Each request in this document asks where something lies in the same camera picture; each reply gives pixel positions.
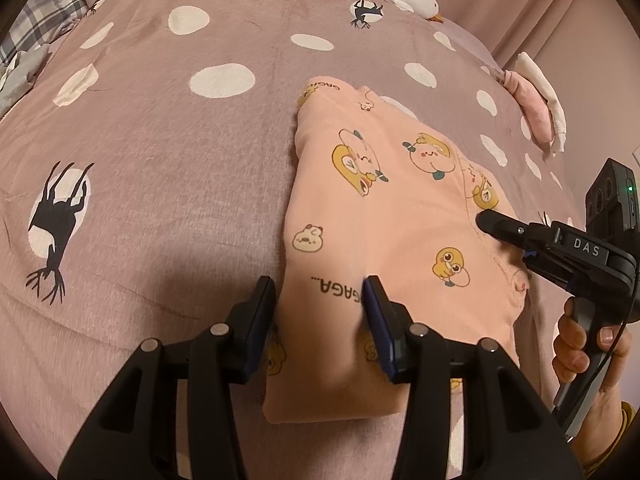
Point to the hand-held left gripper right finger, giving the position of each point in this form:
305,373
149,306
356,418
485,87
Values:
377,330

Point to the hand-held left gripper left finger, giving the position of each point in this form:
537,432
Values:
262,320

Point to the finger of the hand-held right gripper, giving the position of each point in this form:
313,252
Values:
505,227
547,267

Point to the peach cartoon print shirt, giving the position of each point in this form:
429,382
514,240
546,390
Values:
390,210

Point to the person's right forearm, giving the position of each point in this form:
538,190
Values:
622,425

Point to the person's right hand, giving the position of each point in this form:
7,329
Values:
570,345

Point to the mauve polka dot blanket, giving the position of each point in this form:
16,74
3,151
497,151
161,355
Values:
150,135

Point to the pink curtain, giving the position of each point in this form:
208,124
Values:
525,5

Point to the grey plaid quilt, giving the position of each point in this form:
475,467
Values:
35,5

